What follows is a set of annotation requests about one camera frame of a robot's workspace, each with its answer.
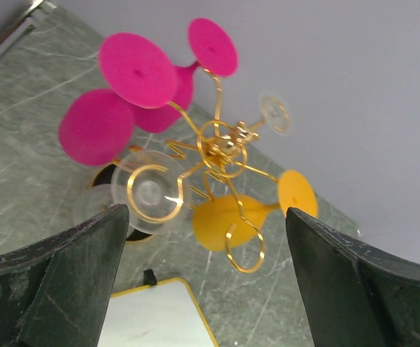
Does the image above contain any clear wine glass front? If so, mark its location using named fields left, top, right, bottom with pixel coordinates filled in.
left=72, top=150, right=192, bottom=241

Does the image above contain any clear wine glass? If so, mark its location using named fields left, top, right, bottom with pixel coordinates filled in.
left=259, top=90, right=292, bottom=135
left=72, top=150, right=192, bottom=241

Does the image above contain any magenta wine glass front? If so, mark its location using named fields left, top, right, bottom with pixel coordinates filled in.
left=58, top=33, right=178, bottom=166

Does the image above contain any magenta wine glass rear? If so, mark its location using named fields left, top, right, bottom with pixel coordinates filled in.
left=133, top=18, right=238, bottom=133

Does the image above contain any yellow wine glass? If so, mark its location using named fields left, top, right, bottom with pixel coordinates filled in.
left=192, top=170, right=319, bottom=252

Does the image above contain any magenta wine glass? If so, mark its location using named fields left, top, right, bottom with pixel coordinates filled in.
left=133, top=18, right=238, bottom=133
left=58, top=33, right=178, bottom=166

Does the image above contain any gold wire glass rack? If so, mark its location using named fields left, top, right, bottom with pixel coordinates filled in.
left=90, top=64, right=291, bottom=274

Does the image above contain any clear wine glass rear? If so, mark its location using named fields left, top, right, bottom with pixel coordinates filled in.
left=259, top=90, right=292, bottom=135

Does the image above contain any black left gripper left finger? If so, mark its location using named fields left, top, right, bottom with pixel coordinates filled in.
left=0, top=205, right=129, bottom=346

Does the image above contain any white gold-framed tray stand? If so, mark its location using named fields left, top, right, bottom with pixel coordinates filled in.
left=98, top=269, right=218, bottom=347

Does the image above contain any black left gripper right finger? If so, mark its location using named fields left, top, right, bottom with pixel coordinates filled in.
left=286, top=208, right=420, bottom=346

